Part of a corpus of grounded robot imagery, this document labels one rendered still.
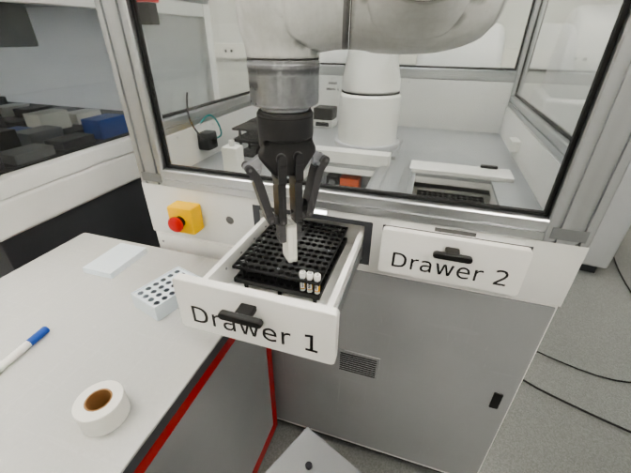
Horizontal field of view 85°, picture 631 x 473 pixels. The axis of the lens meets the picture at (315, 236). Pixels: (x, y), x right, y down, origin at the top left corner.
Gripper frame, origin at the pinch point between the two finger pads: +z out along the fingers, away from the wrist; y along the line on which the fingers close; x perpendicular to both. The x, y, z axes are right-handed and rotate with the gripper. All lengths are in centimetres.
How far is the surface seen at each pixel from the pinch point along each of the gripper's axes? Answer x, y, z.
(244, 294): 1.8, 8.5, 7.0
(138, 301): -22.3, 26.8, 21.1
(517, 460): 16, -76, 100
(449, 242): 2.1, -33.8, 7.6
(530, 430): 11, -90, 99
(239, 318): 5.1, 10.3, 8.7
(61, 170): -77, 44, 7
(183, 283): -5.8, 17.0, 7.7
